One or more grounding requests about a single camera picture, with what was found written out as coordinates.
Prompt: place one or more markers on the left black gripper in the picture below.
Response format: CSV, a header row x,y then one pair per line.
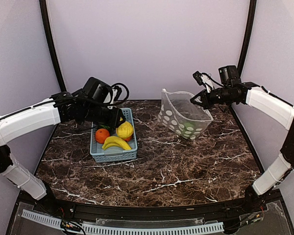
x,y
117,112

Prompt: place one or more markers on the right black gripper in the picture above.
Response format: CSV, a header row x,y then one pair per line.
x,y
206,102

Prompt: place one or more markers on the yellow toy pear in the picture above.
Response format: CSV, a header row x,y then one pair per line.
x,y
125,130

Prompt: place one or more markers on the clear dotted zip bag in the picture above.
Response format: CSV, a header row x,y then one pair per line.
x,y
177,109

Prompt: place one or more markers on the yellow toy banana bunch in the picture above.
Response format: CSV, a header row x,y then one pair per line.
x,y
115,141

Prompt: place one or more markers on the orange toy orange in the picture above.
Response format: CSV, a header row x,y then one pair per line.
x,y
101,135

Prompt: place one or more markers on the green toy watermelon ball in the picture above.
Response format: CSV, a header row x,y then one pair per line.
x,y
188,128

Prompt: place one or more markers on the blue perforated plastic basket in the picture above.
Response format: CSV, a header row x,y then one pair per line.
x,y
114,152

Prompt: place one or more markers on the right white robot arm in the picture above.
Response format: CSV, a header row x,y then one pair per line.
x,y
231,89

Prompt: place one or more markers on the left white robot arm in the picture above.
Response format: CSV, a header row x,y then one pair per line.
x,y
96,102

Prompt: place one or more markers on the green toy bell pepper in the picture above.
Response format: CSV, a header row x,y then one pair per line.
x,y
104,127

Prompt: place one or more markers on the green toy mango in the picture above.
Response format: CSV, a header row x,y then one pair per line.
x,y
128,139

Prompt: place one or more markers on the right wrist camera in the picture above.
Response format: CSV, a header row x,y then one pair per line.
x,y
205,80

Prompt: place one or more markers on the black front rail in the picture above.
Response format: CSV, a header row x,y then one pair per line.
x,y
233,212

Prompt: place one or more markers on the right black frame post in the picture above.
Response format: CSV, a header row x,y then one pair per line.
x,y
247,35

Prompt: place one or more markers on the black frame post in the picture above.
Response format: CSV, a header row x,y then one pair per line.
x,y
51,45
247,35

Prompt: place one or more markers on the grey slotted cable duct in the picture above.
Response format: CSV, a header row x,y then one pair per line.
x,y
127,227

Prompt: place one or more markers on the left black frame post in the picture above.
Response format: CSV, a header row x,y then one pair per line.
x,y
51,45

